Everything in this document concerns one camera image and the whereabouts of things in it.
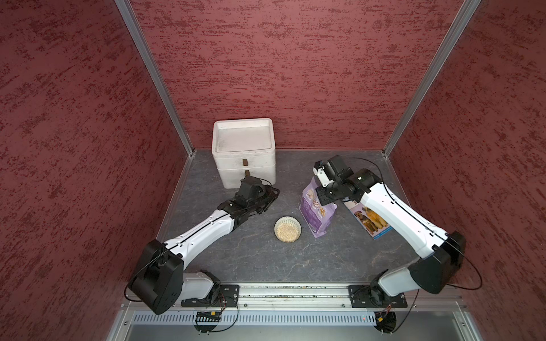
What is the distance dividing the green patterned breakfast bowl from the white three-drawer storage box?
0.24 meters

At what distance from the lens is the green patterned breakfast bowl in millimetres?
851

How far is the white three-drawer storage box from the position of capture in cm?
89
